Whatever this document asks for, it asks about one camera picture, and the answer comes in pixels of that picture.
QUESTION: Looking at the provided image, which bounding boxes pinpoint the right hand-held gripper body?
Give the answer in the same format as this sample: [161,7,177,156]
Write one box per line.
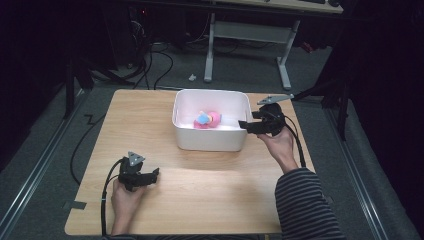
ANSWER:
[256,93,295,137]

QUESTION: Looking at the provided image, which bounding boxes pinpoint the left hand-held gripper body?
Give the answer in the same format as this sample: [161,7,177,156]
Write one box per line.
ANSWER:
[117,151,153,193]

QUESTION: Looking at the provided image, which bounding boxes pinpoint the pink ball rope dog toy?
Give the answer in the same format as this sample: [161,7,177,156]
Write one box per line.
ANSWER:
[196,110,223,129]

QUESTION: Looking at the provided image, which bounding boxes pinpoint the white plastic bin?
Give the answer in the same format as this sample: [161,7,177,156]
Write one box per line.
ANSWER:
[171,88,253,152]

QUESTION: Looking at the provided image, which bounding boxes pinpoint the person's left hand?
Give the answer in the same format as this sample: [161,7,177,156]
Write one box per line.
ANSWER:
[110,179,148,218]

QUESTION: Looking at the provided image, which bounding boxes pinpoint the person's right hand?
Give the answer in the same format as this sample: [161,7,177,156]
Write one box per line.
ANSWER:
[258,127,300,175]

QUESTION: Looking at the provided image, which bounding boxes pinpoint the black metal stand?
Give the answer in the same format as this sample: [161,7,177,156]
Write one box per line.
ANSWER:
[289,78,353,142]
[62,54,96,120]

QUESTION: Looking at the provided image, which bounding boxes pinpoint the white-legged wooden desk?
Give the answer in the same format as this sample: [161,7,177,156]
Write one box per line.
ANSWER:
[203,0,344,92]

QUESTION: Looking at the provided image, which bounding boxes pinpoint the black computer tower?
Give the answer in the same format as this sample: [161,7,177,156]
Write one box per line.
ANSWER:
[101,5,153,69]

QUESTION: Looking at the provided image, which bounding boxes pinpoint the right hand-held gripper black cable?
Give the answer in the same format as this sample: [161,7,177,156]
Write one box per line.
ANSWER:
[273,111,307,169]

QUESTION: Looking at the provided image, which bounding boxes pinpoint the hand-held gripper black cable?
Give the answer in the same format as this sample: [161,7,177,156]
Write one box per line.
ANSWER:
[273,111,307,169]
[100,157,125,237]

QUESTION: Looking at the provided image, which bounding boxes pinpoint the left hand-held gripper black cable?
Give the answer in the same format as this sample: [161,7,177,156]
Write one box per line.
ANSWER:
[100,157,125,237]

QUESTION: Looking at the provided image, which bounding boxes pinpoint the black cable on floor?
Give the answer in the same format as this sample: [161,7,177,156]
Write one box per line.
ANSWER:
[69,113,107,186]

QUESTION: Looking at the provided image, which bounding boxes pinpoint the metal floor rail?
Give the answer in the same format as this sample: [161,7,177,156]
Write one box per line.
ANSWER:
[323,107,390,240]
[0,89,86,233]

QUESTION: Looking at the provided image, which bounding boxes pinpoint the bundle of black cables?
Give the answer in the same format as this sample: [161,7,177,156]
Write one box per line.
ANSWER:
[128,19,175,91]

